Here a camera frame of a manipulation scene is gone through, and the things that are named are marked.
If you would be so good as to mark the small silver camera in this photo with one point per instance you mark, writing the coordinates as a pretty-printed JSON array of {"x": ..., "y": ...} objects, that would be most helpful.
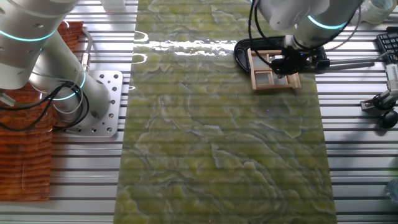
[{"x": 392, "y": 77}]

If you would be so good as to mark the brown wood grain mat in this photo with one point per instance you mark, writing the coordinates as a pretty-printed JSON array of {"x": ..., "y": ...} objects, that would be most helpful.
[{"x": 25, "y": 155}]

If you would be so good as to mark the wooden miniature window frame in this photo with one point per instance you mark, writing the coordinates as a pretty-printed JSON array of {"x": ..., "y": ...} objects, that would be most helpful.
[{"x": 264, "y": 77}]

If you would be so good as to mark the black keyboard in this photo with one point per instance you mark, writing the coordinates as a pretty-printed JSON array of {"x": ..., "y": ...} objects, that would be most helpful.
[{"x": 388, "y": 43}]

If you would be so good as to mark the clear tape roll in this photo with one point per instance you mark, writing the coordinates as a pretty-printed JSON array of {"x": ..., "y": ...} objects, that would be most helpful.
[{"x": 381, "y": 11}]

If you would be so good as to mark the black metal C-clamp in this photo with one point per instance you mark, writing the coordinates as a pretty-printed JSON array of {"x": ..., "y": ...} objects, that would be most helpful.
[{"x": 241, "y": 59}]

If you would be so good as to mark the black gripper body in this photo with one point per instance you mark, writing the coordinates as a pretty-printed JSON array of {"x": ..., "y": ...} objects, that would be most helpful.
[{"x": 297, "y": 59}]

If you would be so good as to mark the green marble pattern mat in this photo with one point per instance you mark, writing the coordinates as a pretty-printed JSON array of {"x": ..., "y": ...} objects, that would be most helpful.
[{"x": 202, "y": 140}]

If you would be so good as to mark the white box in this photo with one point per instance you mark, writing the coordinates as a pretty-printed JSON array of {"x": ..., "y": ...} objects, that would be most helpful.
[{"x": 112, "y": 4}]

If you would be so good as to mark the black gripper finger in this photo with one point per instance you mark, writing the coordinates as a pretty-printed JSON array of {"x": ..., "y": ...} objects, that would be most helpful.
[
  {"x": 286, "y": 72},
  {"x": 278, "y": 63}
]

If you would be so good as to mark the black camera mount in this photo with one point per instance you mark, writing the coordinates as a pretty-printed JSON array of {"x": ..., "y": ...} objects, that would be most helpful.
[{"x": 388, "y": 119}]

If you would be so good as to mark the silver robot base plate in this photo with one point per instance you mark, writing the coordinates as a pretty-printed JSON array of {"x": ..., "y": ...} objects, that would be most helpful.
[{"x": 109, "y": 124}]

